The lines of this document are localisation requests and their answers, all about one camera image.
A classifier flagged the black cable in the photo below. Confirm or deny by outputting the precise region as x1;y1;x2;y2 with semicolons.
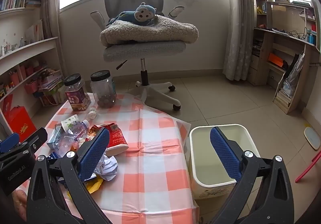
286;29;308;39

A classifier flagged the beige fleece blanket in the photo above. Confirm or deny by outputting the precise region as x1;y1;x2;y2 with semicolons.
100;14;199;47

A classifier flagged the wooden desk shelf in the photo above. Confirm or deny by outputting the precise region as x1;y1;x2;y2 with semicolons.
248;0;321;114

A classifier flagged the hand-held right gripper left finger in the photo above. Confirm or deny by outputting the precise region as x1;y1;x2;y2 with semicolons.
26;127;112;224

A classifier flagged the white trash bin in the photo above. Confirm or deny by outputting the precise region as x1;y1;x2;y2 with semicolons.
189;124;261;200

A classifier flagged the pink plastic basket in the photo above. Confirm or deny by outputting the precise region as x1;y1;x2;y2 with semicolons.
24;81;39;94

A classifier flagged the pink pen holder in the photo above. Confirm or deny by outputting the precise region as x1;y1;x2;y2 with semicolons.
9;71;23;85

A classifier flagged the red plastic bar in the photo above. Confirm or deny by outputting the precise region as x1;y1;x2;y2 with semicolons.
295;150;321;183

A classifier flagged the red paper cup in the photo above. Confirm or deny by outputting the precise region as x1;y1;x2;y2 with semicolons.
100;123;129;157

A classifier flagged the orange box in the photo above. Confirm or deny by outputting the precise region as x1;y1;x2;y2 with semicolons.
268;53;285;67

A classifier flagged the red gift box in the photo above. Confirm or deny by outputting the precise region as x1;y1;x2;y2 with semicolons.
5;106;37;143

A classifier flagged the person's left hand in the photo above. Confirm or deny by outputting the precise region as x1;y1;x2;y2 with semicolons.
12;189;28;218

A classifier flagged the grey patterned curtain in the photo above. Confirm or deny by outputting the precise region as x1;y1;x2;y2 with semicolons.
222;0;261;81
40;0;63;74

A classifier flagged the white paper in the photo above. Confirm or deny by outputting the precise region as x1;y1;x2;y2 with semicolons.
94;152;118;181

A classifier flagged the light blue milk carton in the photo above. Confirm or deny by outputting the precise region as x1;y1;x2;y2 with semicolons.
47;124;64;150

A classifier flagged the bag stuffed with papers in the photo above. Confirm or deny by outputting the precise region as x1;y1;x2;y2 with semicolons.
38;68;66;106

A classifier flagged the white snack wrapper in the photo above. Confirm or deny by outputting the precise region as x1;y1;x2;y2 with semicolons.
76;136;88;150

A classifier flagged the white green print paper cup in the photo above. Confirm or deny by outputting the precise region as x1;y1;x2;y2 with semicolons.
61;115;81;132

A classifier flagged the red snack wrapper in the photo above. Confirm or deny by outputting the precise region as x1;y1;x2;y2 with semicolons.
86;125;102;142

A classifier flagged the blue monkey plush toy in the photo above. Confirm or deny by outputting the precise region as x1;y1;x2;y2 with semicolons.
106;2;161;26

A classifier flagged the silver bag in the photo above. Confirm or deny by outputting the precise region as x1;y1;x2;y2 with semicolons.
283;53;305;96

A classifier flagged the clear plastic bottle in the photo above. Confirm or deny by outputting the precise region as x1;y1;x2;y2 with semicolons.
54;119;91;157

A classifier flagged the purple label nut jar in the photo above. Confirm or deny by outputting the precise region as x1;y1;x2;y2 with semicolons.
64;74;91;111

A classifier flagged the yellow wrapper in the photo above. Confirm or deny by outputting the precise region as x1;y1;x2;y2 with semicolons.
84;176;104;194

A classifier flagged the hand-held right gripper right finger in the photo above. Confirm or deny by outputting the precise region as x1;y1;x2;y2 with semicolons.
210;126;295;224

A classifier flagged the clear jar with black lid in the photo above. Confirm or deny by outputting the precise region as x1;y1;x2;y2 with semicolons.
90;70;117;108

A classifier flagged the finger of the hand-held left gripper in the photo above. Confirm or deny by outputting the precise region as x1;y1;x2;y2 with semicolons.
0;133;20;153
0;127;48;162

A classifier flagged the white floor scale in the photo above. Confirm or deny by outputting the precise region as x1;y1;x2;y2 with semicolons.
304;126;321;150

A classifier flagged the white curved bookshelf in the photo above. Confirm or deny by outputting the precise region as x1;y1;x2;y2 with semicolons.
0;0;63;139

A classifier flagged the orange white checked tablecloth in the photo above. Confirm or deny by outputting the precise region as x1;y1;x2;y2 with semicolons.
25;92;198;224

